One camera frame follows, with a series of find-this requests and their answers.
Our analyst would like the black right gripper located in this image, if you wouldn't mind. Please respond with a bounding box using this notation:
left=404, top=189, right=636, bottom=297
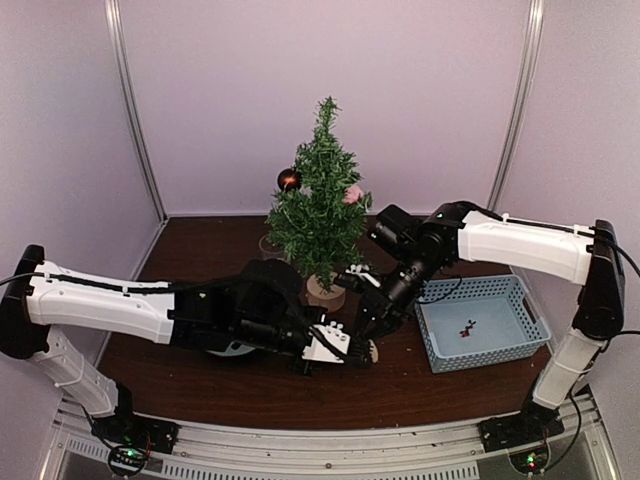
left=354, top=252, right=443, bottom=345

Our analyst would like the blue plastic basket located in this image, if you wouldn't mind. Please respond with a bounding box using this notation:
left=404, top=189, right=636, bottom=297
left=414, top=274, right=551, bottom=374

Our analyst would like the small green christmas tree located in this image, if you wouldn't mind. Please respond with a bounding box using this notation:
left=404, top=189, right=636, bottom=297
left=267, top=96, right=373, bottom=312

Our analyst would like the pink pompom ornament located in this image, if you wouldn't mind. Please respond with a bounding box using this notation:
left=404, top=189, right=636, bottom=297
left=343, top=185, right=365, bottom=205

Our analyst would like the dark red bauble ornament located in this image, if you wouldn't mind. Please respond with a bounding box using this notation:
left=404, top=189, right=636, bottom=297
left=277, top=168, right=302, bottom=192

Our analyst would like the beige burlap bow ornament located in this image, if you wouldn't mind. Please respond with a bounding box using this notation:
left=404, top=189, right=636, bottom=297
left=368, top=340, right=379, bottom=364

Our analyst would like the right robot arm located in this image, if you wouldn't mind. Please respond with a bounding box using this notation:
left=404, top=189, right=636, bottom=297
left=356, top=201, right=625, bottom=442

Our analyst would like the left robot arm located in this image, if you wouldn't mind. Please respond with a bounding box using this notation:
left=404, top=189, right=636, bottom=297
left=1, top=244, right=378, bottom=444

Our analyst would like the dark berry twig ornament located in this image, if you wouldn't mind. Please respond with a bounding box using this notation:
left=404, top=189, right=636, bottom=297
left=459, top=319, right=476, bottom=338

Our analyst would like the light green floral plate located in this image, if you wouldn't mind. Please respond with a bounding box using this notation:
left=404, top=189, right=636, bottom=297
left=207, top=345, right=255, bottom=358

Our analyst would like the clear drinking glass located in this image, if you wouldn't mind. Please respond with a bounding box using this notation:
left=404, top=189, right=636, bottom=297
left=258, top=234, right=286, bottom=260

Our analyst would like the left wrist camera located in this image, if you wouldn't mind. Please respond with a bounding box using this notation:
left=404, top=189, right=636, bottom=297
left=301, top=321, right=351, bottom=364

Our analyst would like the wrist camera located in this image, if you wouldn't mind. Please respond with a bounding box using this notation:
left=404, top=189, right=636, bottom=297
left=301, top=321, right=351, bottom=364
left=333, top=264, right=382, bottom=294

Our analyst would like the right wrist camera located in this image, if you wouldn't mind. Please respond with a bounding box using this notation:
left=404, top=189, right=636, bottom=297
left=333, top=264, right=382, bottom=294

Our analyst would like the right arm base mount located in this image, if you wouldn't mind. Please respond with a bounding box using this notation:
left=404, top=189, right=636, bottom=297
left=477, top=399, right=565, bottom=477

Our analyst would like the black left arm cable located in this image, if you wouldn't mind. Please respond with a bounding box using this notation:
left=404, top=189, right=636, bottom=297
left=0, top=272, right=241, bottom=296

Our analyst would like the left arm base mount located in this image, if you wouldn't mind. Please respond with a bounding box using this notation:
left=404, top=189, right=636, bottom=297
left=85, top=383, right=179, bottom=479

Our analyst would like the front aluminium rail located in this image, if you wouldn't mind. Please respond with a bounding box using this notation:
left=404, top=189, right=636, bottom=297
left=36, top=393, right=622, bottom=479

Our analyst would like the right aluminium frame post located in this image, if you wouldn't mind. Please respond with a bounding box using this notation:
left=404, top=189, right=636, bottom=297
left=487, top=0, right=546, bottom=210

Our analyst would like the aluminium frame post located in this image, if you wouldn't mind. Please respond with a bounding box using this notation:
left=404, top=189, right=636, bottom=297
left=487, top=0, right=546, bottom=210
left=104, top=0, right=168, bottom=223

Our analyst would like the left aluminium frame post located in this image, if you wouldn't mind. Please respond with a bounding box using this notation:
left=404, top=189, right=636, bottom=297
left=104, top=0, right=168, bottom=223

